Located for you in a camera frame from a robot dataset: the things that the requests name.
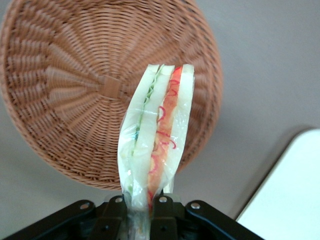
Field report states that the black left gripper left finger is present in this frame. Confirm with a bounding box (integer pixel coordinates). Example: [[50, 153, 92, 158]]
[[3, 194, 130, 240]]

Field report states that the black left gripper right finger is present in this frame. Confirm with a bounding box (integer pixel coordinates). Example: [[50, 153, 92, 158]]
[[149, 194, 265, 240]]

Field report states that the triangle sandwich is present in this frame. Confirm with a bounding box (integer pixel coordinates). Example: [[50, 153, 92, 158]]
[[116, 63, 196, 240]]

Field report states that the beige plastic tray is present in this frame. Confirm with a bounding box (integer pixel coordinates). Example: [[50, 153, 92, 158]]
[[235, 128, 320, 240]]

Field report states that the brown round wicker basket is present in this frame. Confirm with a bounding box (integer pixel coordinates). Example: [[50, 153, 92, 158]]
[[0, 0, 224, 191]]

